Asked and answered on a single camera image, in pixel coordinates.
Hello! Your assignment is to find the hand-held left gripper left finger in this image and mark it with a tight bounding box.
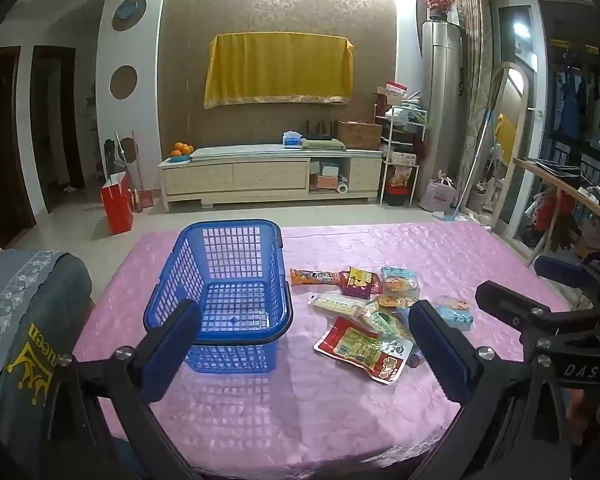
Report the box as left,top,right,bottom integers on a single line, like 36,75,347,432
45,299,203,480

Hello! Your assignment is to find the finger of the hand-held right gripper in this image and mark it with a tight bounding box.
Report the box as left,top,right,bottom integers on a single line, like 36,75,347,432
534,255,600,307
475,281,600,352

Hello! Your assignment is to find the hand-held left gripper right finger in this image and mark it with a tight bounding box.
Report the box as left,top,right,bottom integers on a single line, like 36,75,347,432
408,300,571,480

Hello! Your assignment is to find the blue plastic basket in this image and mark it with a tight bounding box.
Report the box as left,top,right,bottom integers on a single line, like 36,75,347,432
144,219,294,373

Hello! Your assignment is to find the orange yellow snack packet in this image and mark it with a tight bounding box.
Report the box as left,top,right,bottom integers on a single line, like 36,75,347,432
377,294,420,309

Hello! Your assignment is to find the large red snack packet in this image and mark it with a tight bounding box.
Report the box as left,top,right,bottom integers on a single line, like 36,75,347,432
313,316,414,385

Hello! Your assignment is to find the purple snack packet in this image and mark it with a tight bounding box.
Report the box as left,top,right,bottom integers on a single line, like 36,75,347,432
340,281,377,301

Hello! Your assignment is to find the small yellow snack packet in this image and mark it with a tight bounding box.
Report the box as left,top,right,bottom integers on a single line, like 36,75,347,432
349,266,374,291

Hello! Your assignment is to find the white cracker packet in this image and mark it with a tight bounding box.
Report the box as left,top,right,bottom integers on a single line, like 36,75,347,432
307,292,369,319

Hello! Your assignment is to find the long orange snack packet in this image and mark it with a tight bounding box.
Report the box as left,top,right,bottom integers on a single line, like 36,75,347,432
290,268,339,288

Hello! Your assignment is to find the person's right hand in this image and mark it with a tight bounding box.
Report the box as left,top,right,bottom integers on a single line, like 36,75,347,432
565,387,600,448

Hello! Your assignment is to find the wooden clothes rack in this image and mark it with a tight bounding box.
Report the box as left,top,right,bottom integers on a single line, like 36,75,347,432
512,157,600,271

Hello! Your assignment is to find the pink tablecloth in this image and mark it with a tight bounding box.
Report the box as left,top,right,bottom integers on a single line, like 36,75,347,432
72,222,571,480

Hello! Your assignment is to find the pink bag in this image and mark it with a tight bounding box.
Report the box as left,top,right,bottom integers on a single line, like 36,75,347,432
420,177,456,213

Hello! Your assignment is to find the standing mirror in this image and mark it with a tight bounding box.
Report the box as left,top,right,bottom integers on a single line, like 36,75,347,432
472,61,531,227

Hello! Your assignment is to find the blue mop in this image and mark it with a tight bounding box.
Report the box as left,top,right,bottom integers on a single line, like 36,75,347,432
442,107,497,222

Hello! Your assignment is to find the red dustpan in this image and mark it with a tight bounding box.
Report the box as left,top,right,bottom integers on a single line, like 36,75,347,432
132,187,156,213

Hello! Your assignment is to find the red paper bag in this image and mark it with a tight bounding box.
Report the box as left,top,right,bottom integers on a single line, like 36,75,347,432
100,171,134,235

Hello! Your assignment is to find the white metal rack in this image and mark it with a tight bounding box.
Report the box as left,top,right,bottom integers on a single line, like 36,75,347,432
379,105,427,206

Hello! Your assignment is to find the broom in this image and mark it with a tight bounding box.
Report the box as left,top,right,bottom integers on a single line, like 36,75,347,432
128,131,145,212

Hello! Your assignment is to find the beige TV cabinet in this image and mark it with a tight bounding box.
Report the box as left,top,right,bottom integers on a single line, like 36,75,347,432
158,144,384,212

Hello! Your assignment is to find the standing air conditioner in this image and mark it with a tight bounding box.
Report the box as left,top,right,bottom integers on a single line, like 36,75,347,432
422,20,464,202

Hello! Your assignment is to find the patterned curtain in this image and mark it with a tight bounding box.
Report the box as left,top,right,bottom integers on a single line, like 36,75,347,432
454,0,492,211

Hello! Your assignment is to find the grey cabinet mat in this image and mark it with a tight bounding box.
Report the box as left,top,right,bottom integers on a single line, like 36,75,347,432
190,144,312,161

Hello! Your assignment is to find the brown cardboard box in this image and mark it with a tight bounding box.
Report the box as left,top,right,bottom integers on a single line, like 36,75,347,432
336,120,383,150

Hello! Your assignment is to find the red white box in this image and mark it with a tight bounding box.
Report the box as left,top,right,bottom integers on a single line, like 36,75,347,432
384,81,409,106

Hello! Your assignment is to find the green cushion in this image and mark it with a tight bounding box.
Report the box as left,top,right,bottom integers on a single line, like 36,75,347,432
301,138,346,151

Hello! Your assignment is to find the dark wooden door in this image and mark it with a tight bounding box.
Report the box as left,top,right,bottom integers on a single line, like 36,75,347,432
31,46,86,211
0,47,37,257

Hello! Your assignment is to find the black router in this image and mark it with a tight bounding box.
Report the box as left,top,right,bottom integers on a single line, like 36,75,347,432
305,119,334,141

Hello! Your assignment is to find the flower vase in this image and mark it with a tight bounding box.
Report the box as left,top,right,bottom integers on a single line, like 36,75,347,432
422,0,456,23

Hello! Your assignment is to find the yellow cloth cover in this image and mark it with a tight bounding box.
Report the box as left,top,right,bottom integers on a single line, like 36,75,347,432
204,31,355,110

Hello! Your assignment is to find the round wall niche with plate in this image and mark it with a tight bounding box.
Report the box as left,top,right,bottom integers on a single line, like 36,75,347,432
112,0,147,32

